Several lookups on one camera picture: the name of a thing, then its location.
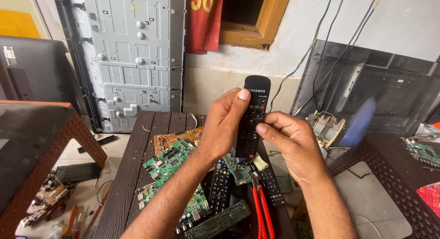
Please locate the person's left hand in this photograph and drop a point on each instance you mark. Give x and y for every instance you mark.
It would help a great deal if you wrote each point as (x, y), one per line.
(220, 125)

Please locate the person's right hand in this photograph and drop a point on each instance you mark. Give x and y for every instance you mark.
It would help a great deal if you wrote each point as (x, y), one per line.
(292, 146)

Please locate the slim black remote control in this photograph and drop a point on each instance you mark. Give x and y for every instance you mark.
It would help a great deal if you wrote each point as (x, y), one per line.
(254, 105)

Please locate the small bristle brush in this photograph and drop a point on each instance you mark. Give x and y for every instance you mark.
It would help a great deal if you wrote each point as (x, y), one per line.
(259, 162)

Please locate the white deflection yoke coil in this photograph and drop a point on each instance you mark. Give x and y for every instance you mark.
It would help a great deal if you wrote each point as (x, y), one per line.
(325, 127)

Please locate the black remote with white buttons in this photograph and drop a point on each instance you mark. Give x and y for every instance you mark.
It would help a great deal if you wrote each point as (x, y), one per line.
(271, 187)

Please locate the orange circuit board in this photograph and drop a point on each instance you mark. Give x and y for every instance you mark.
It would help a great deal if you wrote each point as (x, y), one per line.
(175, 137)

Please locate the small green circuit board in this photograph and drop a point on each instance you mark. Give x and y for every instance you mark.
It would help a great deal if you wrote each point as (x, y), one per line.
(240, 170)

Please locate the black remote with coloured buttons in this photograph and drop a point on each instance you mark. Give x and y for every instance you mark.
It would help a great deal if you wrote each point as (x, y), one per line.
(220, 187)

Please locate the large green circuit board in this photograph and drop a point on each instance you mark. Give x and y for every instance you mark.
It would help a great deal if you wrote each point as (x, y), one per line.
(168, 161)

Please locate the green circuit board with connectors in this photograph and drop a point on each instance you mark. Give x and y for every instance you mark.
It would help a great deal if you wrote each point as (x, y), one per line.
(192, 208)

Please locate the long dark green circuit board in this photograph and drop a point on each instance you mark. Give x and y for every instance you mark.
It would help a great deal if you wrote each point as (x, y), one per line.
(220, 221)

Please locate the black television back cover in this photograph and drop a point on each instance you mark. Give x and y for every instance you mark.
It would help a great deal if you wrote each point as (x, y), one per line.
(374, 91)

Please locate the dark brown slatted table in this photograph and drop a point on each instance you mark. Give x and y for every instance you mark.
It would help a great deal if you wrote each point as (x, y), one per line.
(137, 184)

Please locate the red cloth with yellow print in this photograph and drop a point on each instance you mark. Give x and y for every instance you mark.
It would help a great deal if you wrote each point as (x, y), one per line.
(203, 22)

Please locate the grey metal television back panel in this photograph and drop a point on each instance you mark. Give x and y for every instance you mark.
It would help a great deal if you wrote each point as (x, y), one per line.
(137, 60)

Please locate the dark brown plastic table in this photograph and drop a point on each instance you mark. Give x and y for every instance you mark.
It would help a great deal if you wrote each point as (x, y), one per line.
(395, 170)

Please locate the small black remote control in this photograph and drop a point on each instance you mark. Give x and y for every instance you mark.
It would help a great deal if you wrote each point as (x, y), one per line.
(98, 143)

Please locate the green circuit board with heatsinks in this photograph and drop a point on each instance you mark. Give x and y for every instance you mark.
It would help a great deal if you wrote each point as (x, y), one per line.
(422, 151)

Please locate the pink patterned cloth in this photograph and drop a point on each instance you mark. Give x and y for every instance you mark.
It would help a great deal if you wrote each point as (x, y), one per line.
(429, 196)

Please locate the black plastic box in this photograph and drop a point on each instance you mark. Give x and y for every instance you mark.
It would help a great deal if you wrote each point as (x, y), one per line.
(77, 172)

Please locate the brown plastic stool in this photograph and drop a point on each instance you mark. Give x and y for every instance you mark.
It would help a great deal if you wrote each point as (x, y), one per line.
(34, 153)

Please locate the beige circuit board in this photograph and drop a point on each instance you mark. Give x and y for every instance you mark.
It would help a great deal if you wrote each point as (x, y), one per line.
(46, 199)

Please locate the black television set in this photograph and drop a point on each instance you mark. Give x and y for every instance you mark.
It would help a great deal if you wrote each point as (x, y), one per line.
(32, 70)

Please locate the yellow board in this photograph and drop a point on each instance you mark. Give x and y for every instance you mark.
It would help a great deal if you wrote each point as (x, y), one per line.
(19, 23)

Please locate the yellow wooden window frame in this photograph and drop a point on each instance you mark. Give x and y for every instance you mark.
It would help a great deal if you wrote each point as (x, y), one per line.
(254, 22)

